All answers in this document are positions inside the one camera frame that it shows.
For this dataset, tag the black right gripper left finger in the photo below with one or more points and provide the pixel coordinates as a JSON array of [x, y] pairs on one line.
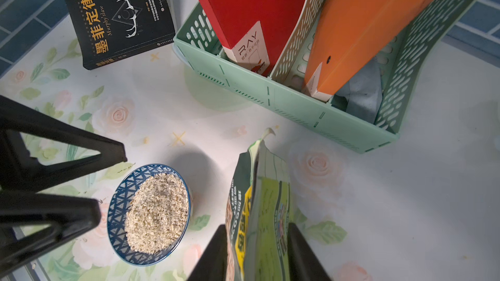
[[212, 265]]

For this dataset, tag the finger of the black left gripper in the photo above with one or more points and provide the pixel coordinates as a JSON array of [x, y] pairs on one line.
[[39, 152], [33, 224]]

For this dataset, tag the black book with antlers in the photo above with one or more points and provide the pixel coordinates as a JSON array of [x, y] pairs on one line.
[[112, 30]]

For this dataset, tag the blue patterned ceramic bowl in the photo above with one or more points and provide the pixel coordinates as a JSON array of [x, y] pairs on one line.
[[119, 206]]

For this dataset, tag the grey paper in organizer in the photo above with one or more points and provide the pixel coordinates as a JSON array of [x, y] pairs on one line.
[[363, 92]]

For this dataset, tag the red file folder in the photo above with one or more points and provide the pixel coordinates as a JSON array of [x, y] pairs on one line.
[[253, 33]]

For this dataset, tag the green oats bag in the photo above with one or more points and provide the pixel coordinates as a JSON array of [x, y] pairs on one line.
[[257, 217]]

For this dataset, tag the mint green file organizer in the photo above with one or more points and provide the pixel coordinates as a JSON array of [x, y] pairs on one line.
[[197, 45]]

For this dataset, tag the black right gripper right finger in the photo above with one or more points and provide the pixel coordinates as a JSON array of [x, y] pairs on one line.
[[303, 263]]

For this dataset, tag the oats heap in bowl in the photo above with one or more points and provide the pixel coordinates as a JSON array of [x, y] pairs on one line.
[[158, 214]]

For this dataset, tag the orange file folder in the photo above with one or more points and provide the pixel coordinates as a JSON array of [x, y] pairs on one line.
[[348, 35]]

